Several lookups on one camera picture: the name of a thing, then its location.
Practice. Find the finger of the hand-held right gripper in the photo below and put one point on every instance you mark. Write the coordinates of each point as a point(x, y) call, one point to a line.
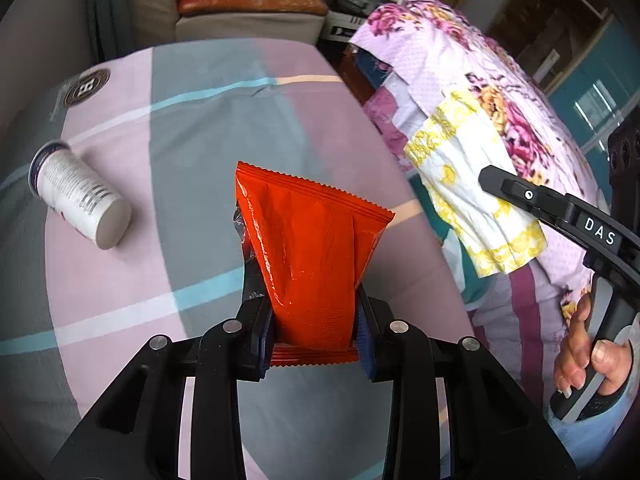
point(520, 192)

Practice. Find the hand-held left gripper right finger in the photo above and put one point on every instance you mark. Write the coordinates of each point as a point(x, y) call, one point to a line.
point(362, 345)

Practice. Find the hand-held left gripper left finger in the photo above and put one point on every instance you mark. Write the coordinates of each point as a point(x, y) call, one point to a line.
point(265, 340)

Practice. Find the white yellow printed napkin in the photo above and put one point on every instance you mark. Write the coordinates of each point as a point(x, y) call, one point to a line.
point(475, 200)

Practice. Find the red snack wrapper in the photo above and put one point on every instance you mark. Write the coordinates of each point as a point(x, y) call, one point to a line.
point(310, 260)

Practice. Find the person's right hand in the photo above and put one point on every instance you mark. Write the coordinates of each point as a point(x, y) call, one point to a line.
point(570, 360)

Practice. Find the pink white patterned bedsheet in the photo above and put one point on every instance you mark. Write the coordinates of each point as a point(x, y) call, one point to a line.
point(520, 305)

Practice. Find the teal wardrobe door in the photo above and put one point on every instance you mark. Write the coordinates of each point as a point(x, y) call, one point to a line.
point(600, 95)

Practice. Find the pink floral blanket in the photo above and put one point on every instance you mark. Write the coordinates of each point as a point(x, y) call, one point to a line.
point(435, 50)

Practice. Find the wooden cabinet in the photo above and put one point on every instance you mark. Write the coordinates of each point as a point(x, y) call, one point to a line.
point(550, 20)

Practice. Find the plaid pink grey tablecloth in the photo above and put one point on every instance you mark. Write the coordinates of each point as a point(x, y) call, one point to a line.
point(200, 125)

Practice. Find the white plastic bottle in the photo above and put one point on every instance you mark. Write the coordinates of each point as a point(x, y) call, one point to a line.
point(80, 195)

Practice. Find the black audio device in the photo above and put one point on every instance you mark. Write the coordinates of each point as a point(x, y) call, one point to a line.
point(345, 30)

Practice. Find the beige and orange leather sofa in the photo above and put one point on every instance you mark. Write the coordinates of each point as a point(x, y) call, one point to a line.
point(250, 25)

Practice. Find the grey-green curtain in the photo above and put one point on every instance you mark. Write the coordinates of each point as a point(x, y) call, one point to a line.
point(107, 5)

